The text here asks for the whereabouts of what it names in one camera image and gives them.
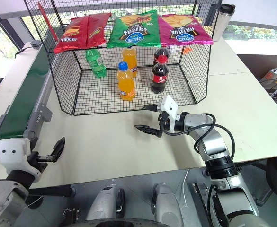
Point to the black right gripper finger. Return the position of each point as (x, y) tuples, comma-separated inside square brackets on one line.
[(150, 107), (147, 130)]

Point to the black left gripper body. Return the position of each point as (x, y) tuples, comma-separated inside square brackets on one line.
[(37, 164)]

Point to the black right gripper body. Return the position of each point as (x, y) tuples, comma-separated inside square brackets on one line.
[(164, 123)]

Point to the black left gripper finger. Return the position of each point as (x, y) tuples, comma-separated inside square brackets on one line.
[(57, 149)]

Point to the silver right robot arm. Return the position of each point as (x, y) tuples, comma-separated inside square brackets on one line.
[(211, 144)]

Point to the cola bottle red cap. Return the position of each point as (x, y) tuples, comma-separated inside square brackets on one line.
[(161, 51), (159, 78)]

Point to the orange soda bottle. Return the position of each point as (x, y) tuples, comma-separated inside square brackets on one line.
[(126, 85), (129, 59)]

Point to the small orange objects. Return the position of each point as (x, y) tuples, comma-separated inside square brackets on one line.
[(188, 49)]

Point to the green soda bottle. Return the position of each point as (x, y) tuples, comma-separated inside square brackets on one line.
[(96, 63)]

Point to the silver left robot leg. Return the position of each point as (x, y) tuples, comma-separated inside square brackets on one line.
[(105, 203)]

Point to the silver robot leg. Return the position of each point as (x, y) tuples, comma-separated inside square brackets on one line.
[(166, 205), (105, 203)]

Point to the silver right robot leg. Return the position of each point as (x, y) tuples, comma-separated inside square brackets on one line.
[(166, 205)]

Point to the green chips bag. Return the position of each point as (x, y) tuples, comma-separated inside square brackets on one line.
[(133, 30)]

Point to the magenta chips bag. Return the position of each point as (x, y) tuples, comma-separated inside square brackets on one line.
[(183, 29)]

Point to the red chips bag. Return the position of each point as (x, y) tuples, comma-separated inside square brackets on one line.
[(96, 29), (69, 35)]

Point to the grey power adapter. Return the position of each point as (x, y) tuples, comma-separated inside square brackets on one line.
[(36, 44)]

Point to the white travel mug black lid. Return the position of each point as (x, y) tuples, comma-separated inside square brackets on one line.
[(221, 23)]

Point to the white and orange device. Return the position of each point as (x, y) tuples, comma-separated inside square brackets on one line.
[(272, 74)]

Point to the red plastic strip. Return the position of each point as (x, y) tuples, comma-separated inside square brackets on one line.
[(47, 21)]

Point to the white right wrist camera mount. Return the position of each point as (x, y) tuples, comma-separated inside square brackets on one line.
[(169, 106)]

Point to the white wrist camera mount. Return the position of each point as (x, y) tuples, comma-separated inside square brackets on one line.
[(169, 106), (12, 153)]

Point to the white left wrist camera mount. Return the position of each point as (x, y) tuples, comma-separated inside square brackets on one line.
[(12, 153)]

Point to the black table frame bar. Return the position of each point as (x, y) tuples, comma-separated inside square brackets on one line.
[(55, 191)]

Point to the green conveyor belt silver frame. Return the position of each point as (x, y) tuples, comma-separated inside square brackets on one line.
[(22, 94)]

